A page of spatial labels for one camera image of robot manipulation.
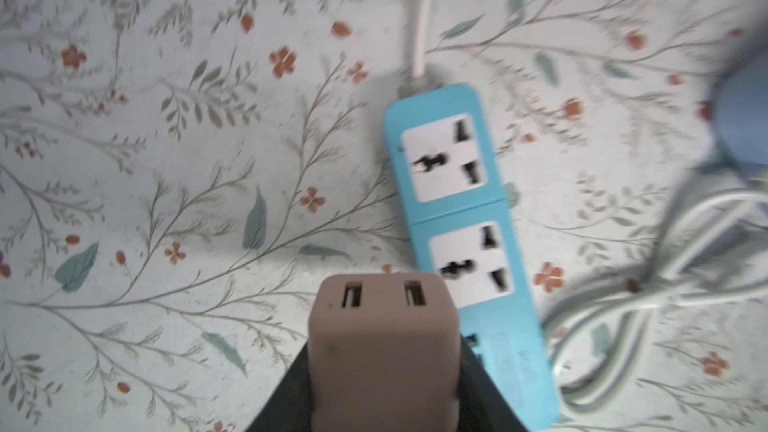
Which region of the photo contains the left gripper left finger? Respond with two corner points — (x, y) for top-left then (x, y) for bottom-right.
(246, 345), (313, 432)

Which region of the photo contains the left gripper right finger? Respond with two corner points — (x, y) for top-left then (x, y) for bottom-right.
(457, 339), (528, 432)

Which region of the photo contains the brown plug adapter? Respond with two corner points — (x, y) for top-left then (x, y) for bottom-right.
(307, 272), (461, 431)

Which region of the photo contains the teal small power strip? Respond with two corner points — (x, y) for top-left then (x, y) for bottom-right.
(384, 84), (560, 431)

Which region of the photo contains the blue square power socket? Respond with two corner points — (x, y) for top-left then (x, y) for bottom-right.
(713, 49), (767, 178)

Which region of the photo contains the blue socket white cable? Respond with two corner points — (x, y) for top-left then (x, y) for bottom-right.
(539, 167), (768, 415)

